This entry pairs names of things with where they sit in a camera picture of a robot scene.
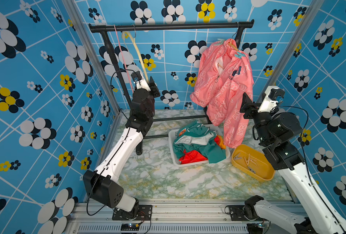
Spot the pink printed jacket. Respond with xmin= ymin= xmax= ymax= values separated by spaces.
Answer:
xmin=190 ymin=39 xmax=254 ymax=148

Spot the beige clothespin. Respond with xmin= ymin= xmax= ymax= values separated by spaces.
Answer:
xmin=245 ymin=154 xmax=258 ymax=167

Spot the green letter jacket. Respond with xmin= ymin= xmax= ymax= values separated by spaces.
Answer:
xmin=172 ymin=119 xmax=227 ymax=164

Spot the wooden hanger of green jacket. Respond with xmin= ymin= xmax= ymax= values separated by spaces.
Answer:
xmin=122 ymin=31 xmax=149 ymax=83

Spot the wooden hanger of pink jacket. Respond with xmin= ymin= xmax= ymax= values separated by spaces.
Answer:
xmin=228 ymin=43 xmax=239 ymax=52

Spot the red white rainbow jacket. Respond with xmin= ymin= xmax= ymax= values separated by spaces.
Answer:
xmin=179 ymin=136 xmax=226 ymax=164

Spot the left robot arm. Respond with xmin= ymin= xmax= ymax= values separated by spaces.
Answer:
xmin=83 ymin=77 xmax=160 ymax=219

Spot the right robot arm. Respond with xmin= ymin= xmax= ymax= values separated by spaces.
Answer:
xmin=240 ymin=88 xmax=346 ymax=234

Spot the white plastic basket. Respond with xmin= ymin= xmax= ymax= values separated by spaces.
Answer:
xmin=168 ymin=124 xmax=231 ymax=168

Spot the yellow plastic tub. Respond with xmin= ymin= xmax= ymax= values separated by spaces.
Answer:
xmin=231 ymin=144 xmax=275 ymax=182

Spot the black clothes rack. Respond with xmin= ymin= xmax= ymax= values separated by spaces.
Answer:
xmin=89 ymin=19 xmax=254 ymax=139

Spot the green circuit board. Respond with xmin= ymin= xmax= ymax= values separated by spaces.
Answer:
xmin=120 ymin=223 xmax=140 ymax=232

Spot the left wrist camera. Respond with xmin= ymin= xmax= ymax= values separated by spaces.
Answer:
xmin=131 ymin=71 xmax=151 ymax=92

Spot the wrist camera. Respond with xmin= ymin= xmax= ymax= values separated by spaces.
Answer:
xmin=257 ymin=86 xmax=285 ymax=113
xmin=131 ymin=71 xmax=151 ymax=92

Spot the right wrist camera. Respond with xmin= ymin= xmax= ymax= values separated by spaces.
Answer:
xmin=257 ymin=86 xmax=285 ymax=113

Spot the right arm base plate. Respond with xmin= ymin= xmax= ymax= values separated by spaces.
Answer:
xmin=224 ymin=205 xmax=268 ymax=223

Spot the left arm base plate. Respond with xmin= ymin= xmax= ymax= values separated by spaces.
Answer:
xmin=112 ymin=205 xmax=153 ymax=221

